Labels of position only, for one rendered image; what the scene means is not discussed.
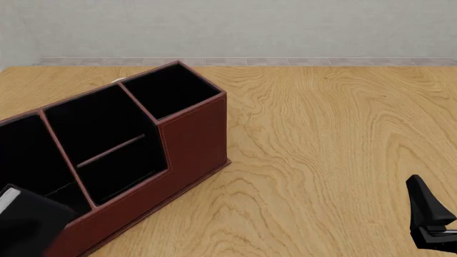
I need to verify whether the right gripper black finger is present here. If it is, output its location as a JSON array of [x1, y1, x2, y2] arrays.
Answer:
[[406, 173, 457, 228]]

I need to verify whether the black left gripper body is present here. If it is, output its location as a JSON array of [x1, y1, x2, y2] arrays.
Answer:
[[0, 183, 79, 257]]

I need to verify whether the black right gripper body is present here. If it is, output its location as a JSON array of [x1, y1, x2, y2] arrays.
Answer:
[[409, 219, 457, 253]]

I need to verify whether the red-brown desk caddy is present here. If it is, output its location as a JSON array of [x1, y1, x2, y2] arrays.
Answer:
[[0, 60, 233, 257]]

